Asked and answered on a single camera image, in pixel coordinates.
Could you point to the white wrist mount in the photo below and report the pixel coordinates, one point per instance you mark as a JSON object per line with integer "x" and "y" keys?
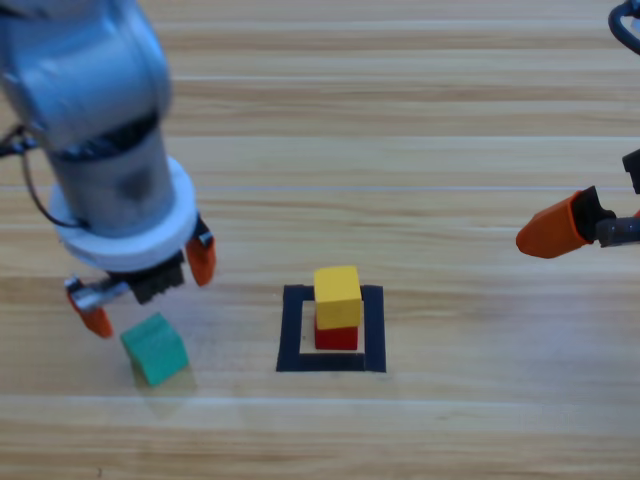
{"x": 125, "y": 252}

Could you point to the green wooden block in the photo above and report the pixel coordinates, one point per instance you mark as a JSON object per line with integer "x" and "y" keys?
{"x": 155, "y": 350}

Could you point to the red wooden block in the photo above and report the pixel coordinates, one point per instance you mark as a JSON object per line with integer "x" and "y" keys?
{"x": 335, "y": 339}

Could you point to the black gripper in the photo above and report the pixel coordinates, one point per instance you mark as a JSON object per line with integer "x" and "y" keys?
{"x": 617, "y": 231}
{"x": 157, "y": 280}

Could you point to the yellow wooden block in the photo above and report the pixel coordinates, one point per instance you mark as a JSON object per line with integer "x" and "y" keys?
{"x": 337, "y": 300}

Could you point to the black tape rectangle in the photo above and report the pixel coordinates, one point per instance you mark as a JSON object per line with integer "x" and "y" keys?
{"x": 291, "y": 325}

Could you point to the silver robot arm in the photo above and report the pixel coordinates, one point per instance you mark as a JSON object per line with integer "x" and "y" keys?
{"x": 85, "y": 75}

